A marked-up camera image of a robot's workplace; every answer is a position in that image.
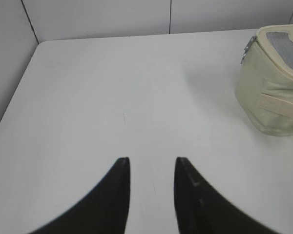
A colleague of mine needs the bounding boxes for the cream canvas zipper bag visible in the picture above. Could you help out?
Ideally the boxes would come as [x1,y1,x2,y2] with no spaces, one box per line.
[236,24,293,136]

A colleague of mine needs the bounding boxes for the silver metal zipper pull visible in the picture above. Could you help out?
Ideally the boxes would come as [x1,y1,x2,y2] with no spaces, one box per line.
[240,36,257,64]

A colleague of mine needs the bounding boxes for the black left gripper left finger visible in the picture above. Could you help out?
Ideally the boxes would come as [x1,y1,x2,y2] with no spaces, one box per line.
[33,157,130,234]

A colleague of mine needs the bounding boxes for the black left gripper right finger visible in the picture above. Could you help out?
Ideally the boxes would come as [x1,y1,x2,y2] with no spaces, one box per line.
[174,157,273,234]

